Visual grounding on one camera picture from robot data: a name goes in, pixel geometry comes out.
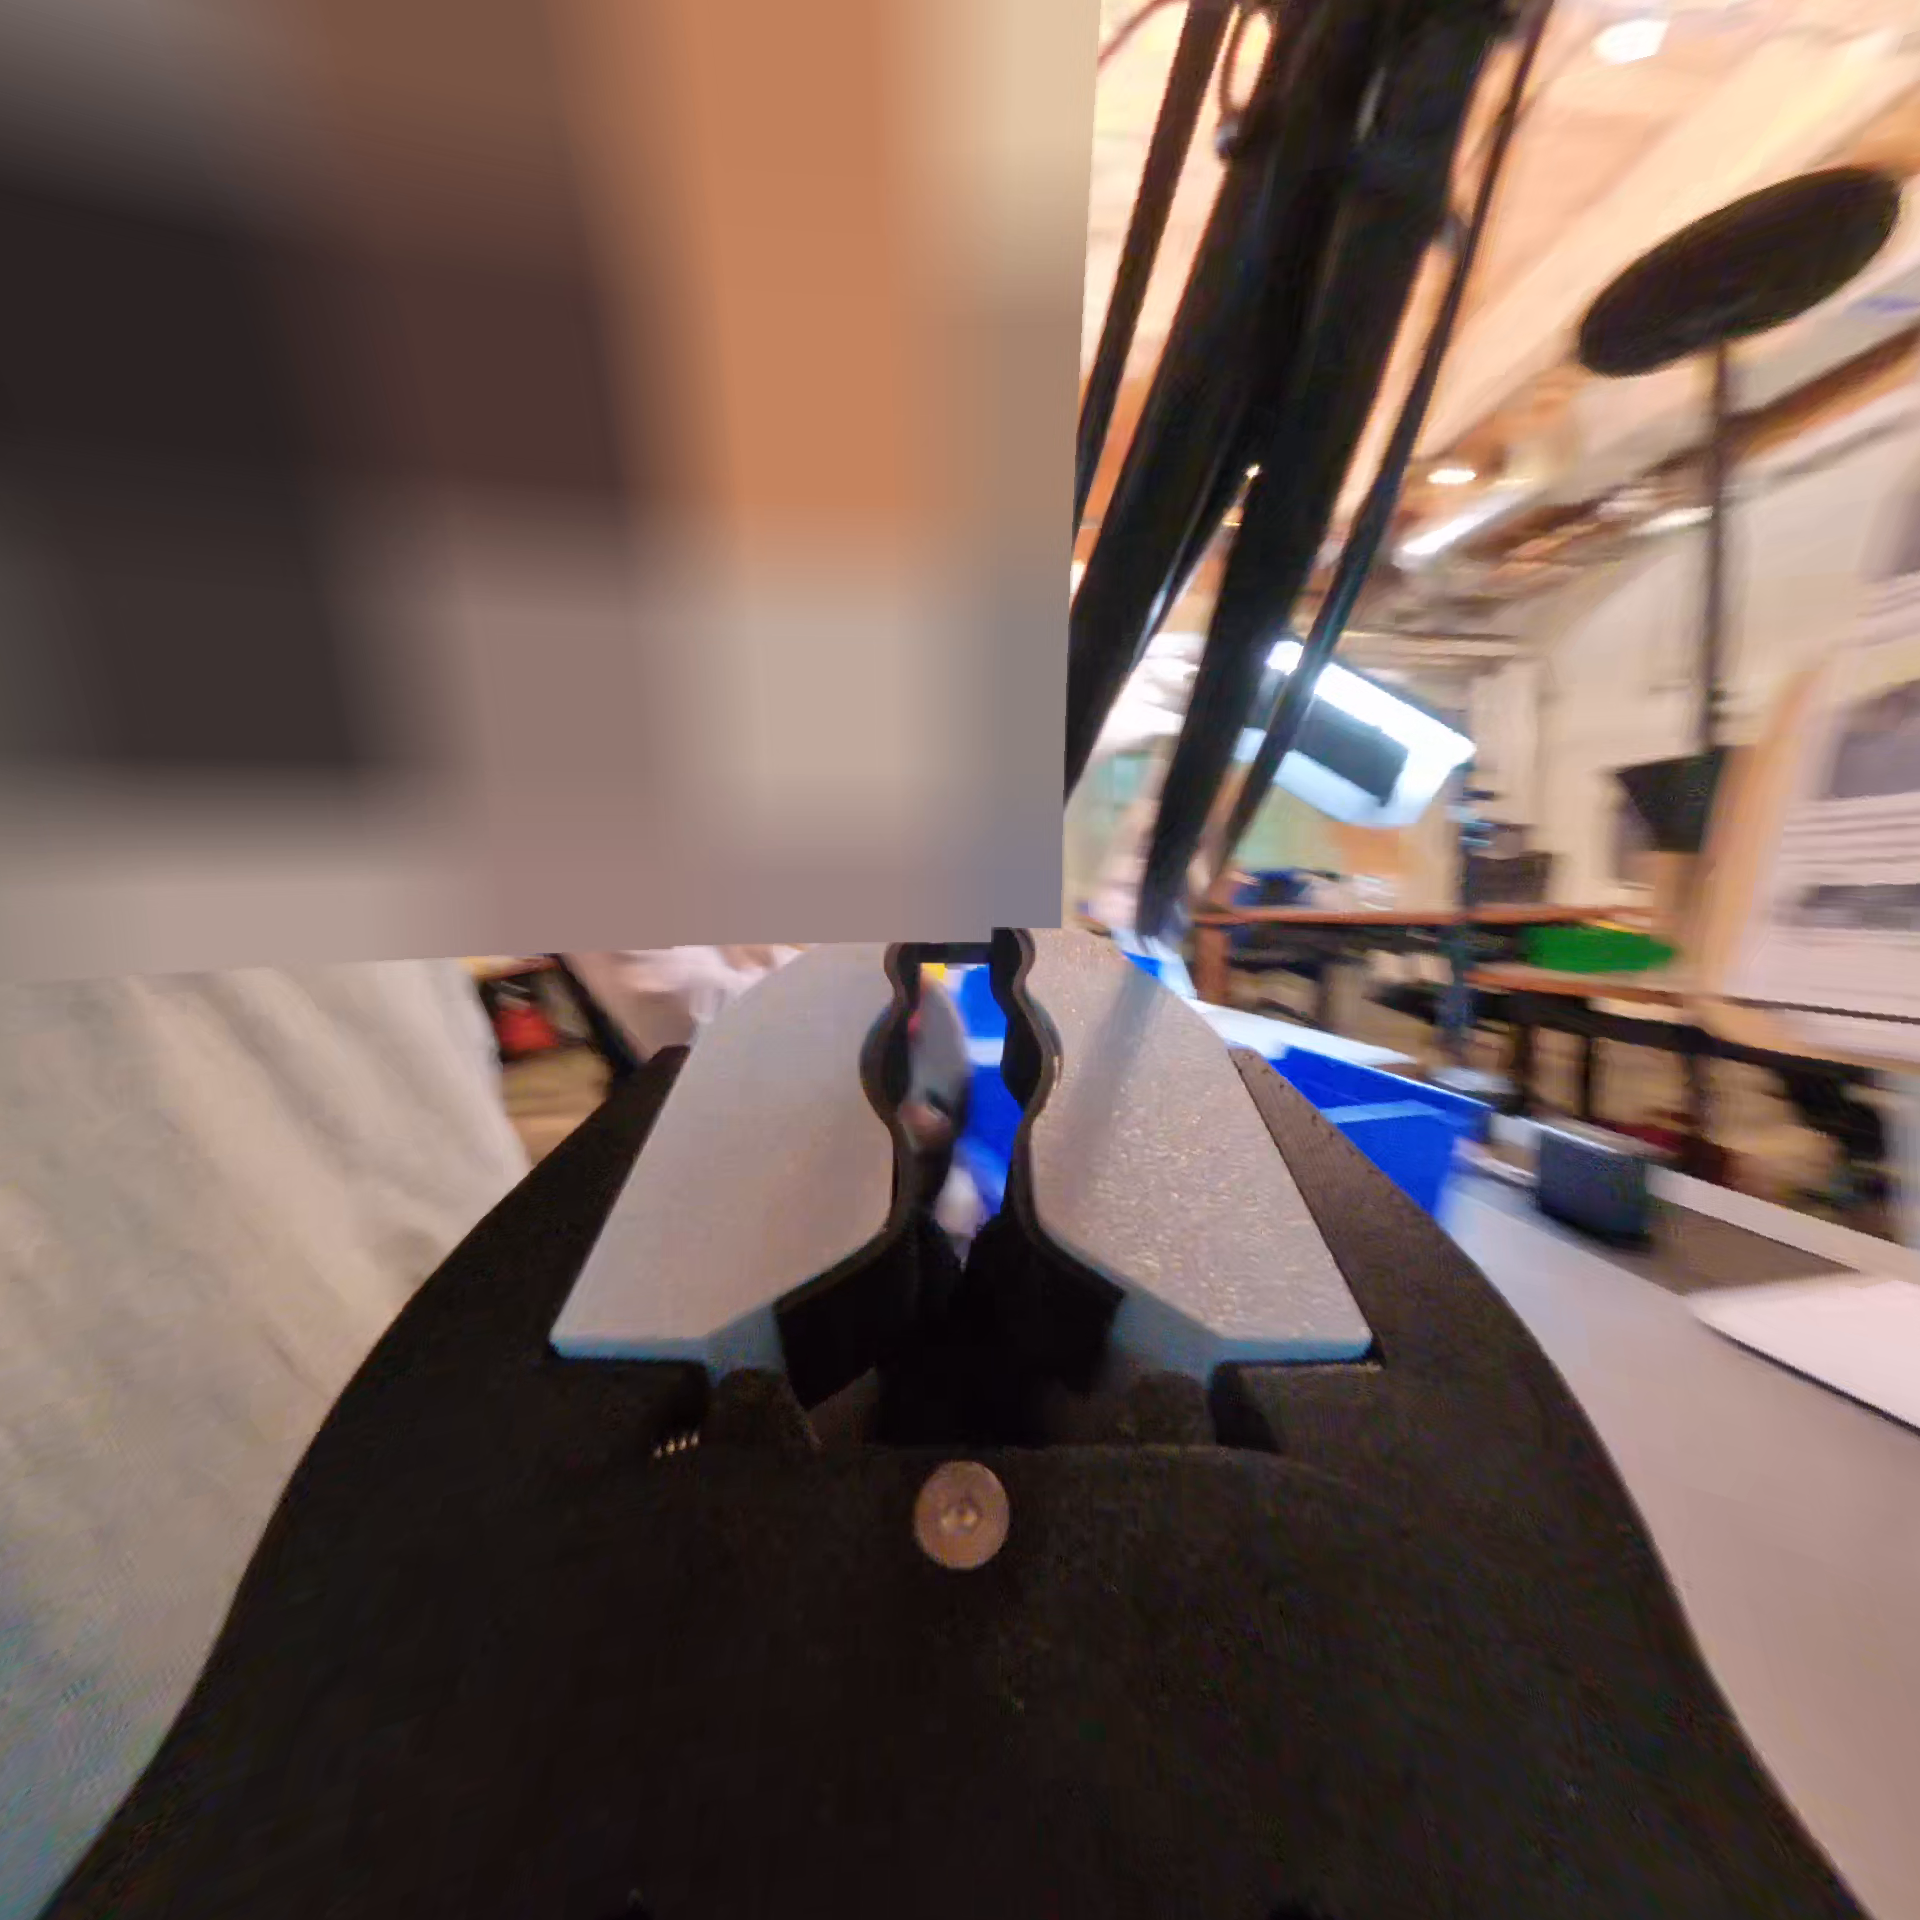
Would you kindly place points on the green storage bin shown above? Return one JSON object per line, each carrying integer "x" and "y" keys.
{"x": 1590, "y": 947}

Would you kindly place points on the black floor lamp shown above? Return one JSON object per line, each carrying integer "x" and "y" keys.
{"x": 1740, "y": 270}

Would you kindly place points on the grey desk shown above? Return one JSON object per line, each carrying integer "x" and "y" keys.
{"x": 1650, "y": 1500}

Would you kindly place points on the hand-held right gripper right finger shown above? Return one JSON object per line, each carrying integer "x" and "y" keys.
{"x": 1184, "y": 1173}

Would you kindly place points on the blue storage bin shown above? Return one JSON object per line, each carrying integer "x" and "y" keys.
{"x": 1379, "y": 1140}

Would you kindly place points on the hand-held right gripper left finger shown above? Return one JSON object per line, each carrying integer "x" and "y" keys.
{"x": 750, "y": 1140}

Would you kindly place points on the grey charger box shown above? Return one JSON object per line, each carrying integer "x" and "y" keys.
{"x": 1593, "y": 1182}

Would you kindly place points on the white board stand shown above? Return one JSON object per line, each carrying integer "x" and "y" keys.
{"x": 1814, "y": 1334}

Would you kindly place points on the instruction board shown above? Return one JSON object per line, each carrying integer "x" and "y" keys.
{"x": 1844, "y": 840}

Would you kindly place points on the wooden office desk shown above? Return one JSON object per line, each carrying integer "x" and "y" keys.
{"x": 1351, "y": 917}

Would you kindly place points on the overhead studio lamp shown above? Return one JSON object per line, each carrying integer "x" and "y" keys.
{"x": 1357, "y": 743}

